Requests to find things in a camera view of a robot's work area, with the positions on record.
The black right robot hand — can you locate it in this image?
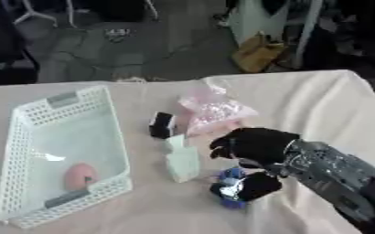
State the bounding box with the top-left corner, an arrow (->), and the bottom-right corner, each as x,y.
208,127 -> 303,203

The blue and silver packet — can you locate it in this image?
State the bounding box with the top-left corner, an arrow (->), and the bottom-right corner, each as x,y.
208,165 -> 253,210

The small black box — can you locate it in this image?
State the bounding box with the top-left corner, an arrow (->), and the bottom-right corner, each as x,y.
147,111 -> 178,140

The pink plastic bag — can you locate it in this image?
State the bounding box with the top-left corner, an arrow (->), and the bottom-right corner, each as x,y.
176,85 -> 262,137

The pale green carton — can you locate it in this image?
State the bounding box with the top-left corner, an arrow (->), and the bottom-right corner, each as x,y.
163,133 -> 204,185

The brown paper bag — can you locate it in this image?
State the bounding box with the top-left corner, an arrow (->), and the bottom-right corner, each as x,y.
230,31 -> 289,74

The white table leg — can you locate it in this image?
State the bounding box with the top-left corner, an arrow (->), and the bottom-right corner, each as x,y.
295,0 -> 326,69

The pink toy peach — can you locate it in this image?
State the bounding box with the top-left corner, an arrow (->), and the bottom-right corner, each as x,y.
62,162 -> 100,192

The white perforated plastic basket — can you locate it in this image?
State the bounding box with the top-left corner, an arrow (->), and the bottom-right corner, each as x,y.
0,84 -> 135,230

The white chair frame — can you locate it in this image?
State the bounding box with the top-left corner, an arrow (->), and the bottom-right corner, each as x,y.
0,0 -> 161,29

